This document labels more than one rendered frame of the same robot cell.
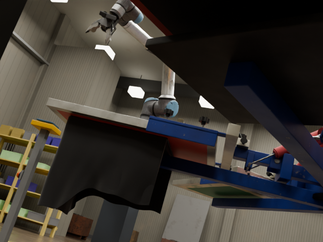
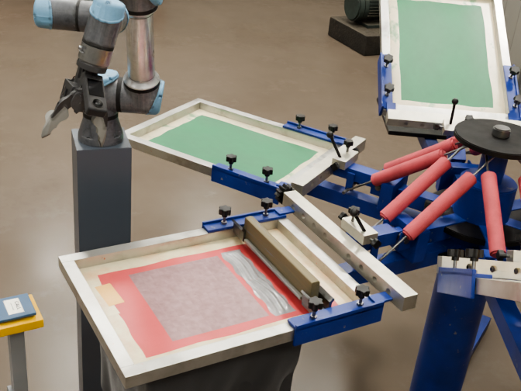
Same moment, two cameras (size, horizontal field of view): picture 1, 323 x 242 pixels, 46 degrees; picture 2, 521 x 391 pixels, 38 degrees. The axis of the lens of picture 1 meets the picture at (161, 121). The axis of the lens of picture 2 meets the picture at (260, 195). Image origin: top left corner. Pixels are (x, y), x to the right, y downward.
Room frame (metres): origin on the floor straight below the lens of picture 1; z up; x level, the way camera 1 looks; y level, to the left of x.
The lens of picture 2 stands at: (0.46, 1.28, 2.26)
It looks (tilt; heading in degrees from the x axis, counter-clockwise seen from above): 28 degrees down; 317
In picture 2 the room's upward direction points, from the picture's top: 6 degrees clockwise
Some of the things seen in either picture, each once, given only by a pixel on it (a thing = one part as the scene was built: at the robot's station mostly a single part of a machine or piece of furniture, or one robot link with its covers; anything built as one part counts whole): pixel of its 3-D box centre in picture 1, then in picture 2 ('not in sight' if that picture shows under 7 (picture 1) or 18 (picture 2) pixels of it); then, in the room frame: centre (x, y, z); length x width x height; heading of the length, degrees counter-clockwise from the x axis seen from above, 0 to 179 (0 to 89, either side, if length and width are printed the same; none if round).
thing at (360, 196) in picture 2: (268, 204); (323, 189); (2.26, -0.75, 0.90); 1.24 x 0.06 x 0.06; 19
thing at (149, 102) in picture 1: (152, 108); (102, 91); (2.53, 0.09, 1.37); 0.13 x 0.12 x 0.14; 49
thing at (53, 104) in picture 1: (139, 139); (217, 285); (1.88, 0.08, 0.97); 0.79 x 0.58 x 0.04; 79
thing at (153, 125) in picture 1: (181, 132); (336, 318); (1.56, -0.10, 0.98); 0.30 x 0.05 x 0.07; 79
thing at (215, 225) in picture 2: not in sight; (244, 226); (2.10, -0.21, 0.98); 0.30 x 0.05 x 0.07; 79
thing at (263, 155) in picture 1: (251, 156); (370, 238); (1.77, -0.47, 1.02); 0.17 x 0.06 x 0.05; 79
